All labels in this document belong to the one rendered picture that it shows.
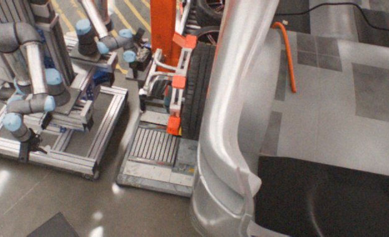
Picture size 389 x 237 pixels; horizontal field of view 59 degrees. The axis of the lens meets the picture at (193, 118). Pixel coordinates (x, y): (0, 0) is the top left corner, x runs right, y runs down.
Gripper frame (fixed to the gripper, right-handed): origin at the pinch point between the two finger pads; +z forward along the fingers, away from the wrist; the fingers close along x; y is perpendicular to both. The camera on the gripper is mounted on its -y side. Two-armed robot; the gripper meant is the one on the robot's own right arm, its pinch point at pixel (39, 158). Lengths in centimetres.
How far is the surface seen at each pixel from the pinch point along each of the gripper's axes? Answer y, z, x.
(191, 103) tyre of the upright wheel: 41, -1, -80
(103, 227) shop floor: -8, 95, -13
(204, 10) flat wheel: 203, 61, -78
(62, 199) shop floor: 10, 92, 24
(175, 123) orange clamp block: 35, 14, -70
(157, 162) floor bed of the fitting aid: 48, 93, -47
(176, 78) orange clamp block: 50, -12, -72
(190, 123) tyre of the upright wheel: 35, 12, -80
